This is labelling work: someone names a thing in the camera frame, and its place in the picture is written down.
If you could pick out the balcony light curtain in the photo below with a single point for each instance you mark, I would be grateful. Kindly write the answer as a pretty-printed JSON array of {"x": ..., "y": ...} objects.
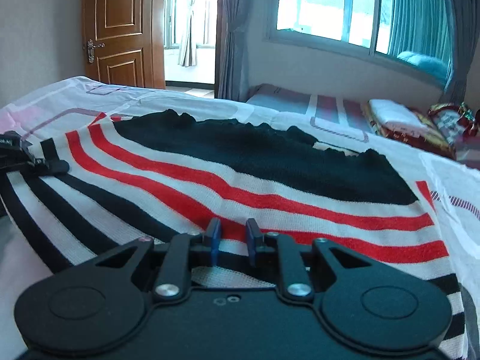
[{"x": 188, "y": 52}]

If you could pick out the grey right curtain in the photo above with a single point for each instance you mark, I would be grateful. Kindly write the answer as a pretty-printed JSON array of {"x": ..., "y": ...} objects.
[{"x": 463, "y": 18}]

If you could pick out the striped pillow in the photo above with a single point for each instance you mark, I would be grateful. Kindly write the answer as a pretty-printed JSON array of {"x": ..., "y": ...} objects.
[{"x": 460, "y": 128}]

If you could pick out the grey left curtain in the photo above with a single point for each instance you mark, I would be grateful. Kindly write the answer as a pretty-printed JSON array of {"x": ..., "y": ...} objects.
[{"x": 231, "y": 74}]

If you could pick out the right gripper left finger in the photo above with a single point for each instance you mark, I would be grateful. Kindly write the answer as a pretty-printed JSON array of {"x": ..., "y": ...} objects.
[{"x": 185, "y": 252}]

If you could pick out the folded red patterned blanket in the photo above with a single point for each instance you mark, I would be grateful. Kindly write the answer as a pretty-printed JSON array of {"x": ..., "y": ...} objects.
[{"x": 397, "y": 122}]

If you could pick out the grey curtain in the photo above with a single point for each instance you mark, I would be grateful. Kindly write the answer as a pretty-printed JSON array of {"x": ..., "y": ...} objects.
[
  {"x": 463, "y": 18},
  {"x": 231, "y": 74}
]

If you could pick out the blue bedding outside window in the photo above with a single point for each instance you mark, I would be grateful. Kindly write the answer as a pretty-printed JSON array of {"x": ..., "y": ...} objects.
[{"x": 430, "y": 65}]

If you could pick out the large window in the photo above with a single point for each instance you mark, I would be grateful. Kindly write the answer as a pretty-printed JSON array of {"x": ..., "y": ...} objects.
[{"x": 374, "y": 30}]

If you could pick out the metal door handle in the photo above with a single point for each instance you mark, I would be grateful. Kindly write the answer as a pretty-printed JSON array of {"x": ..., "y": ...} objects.
[{"x": 90, "y": 50}]

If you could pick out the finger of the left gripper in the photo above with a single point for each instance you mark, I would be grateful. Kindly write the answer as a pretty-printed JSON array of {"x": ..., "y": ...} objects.
[{"x": 46, "y": 161}]

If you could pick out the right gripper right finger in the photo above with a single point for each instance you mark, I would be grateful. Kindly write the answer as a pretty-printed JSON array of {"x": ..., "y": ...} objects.
[{"x": 280, "y": 254}]

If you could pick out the low striped side mattress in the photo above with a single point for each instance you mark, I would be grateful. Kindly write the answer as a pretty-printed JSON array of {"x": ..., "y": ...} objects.
[{"x": 333, "y": 109}]

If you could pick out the wooden door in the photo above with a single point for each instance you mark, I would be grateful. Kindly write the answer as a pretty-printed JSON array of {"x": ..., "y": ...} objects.
[{"x": 132, "y": 31}]

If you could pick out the striped knit sweater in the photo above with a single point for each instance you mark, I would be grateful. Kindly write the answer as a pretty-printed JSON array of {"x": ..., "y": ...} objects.
[{"x": 166, "y": 173}]

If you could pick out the patterned bed sheet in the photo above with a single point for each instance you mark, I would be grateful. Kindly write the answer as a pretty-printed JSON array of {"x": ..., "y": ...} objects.
[{"x": 104, "y": 308}]

